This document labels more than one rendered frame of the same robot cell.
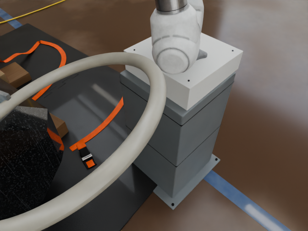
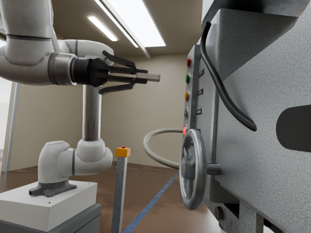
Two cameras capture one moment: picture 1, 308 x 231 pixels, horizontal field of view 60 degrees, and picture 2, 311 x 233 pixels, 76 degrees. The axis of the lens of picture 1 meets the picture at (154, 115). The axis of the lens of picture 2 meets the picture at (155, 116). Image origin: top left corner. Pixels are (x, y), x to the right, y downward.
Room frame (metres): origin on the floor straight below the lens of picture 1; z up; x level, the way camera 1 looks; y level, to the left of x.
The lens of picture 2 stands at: (1.06, 1.15, 1.29)
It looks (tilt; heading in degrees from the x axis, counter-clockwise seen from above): 4 degrees up; 242
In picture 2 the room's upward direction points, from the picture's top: 4 degrees clockwise
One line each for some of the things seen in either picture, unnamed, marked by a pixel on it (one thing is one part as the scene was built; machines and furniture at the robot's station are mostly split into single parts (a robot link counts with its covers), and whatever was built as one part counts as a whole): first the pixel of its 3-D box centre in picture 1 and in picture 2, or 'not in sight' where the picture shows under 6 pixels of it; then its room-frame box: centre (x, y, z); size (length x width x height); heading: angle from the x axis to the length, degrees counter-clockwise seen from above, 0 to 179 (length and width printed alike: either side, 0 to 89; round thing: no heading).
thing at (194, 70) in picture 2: not in sight; (192, 96); (0.69, 0.69, 1.40); 0.08 x 0.03 x 0.28; 65
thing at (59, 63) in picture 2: not in sight; (66, 70); (1.03, 0.54, 1.44); 0.09 x 0.06 x 0.09; 65
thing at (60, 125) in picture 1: (46, 123); not in sight; (1.27, 0.81, 0.07); 0.30 x 0.12 x 0.12; 57
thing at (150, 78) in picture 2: not in sight; (147, 78); (0.82, 0.64, 1.44); 0.07 x 0.03 x 0.01; 155
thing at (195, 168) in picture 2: not in sight; (208, 168); (0.78, 0.86, 1.22); 0.15 x 0.10 x 0.15; 65
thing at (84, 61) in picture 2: not in sight; (93, 72); (0.96, 0.57, 1.44); 0.09 x 0.07 x 0.08; 155
